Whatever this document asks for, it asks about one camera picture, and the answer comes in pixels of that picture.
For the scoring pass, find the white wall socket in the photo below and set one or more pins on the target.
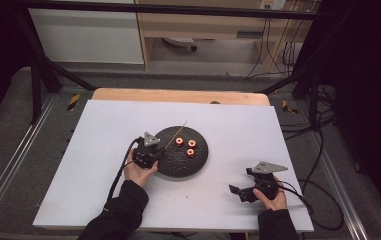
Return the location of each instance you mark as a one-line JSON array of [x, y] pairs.
[[272, 4]]

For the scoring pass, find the black metal frame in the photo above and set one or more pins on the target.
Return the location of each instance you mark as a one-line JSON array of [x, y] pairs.
[[38, 76]]

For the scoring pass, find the white board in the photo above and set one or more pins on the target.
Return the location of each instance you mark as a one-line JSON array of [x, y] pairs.
[[111, 120]]

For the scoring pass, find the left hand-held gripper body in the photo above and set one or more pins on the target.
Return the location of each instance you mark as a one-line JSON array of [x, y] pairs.
[[146, 153]]

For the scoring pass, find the person's left hand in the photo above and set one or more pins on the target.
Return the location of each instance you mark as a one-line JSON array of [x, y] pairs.
[[138, 175]]

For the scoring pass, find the office chair base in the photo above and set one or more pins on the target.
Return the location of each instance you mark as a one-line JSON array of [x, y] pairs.
[[181, 41]]

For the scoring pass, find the aluminium floor rail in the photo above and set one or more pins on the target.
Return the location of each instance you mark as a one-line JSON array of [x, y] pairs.
[[14, 153], [341, 186]]

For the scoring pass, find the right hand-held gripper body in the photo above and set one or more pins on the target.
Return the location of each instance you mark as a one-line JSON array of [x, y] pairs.
[[266, 186]]

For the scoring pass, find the black round plate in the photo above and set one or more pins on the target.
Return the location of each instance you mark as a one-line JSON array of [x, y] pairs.
[[184, 165]]

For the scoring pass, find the white cabinet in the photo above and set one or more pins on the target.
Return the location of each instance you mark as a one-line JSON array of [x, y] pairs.
[[88, 36]]

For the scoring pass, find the light wooden desk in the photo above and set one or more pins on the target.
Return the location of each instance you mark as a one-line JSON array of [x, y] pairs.
[[204, 26]]

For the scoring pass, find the wooden table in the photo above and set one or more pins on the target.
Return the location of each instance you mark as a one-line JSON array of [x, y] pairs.
[[164, 96]]

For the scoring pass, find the yellow black floor tape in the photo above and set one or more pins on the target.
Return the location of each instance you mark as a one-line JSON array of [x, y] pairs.
[[73, 102], [289, 107]]

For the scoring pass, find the person's right hand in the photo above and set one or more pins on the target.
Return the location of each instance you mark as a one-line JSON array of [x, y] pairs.
[[274, 203]]

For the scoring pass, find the thin wooden skewer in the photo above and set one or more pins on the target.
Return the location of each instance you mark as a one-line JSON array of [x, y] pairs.
[[176, 135]]

